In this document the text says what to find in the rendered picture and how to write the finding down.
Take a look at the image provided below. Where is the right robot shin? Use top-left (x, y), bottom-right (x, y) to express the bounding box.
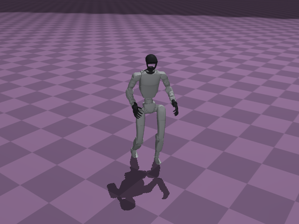
top-left (132, 137), bottom-right (141, 150)

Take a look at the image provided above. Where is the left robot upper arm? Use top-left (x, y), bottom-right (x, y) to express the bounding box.
top-left (159, 71), bottom-right (171, 94)

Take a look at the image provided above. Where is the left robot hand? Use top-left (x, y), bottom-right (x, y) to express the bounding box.
top-left (171, 99), bottom-right (178, 116)

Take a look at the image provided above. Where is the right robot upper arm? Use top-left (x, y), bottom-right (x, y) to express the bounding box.
top-left (127, 72), bottom-right (142, 94)

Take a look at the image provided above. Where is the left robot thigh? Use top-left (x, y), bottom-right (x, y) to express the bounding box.
top-left (155, 105), bottom-right (166, 142)

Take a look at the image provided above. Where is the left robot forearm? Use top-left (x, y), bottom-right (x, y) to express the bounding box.
top-left (168, 88), bottom-right (176, 104)

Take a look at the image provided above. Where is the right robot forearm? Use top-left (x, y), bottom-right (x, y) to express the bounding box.
top-left (126, 89), bottom-right (136, 106)

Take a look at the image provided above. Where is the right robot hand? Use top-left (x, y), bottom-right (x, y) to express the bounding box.
top-left (132, 102), bottom-right (142, 119)

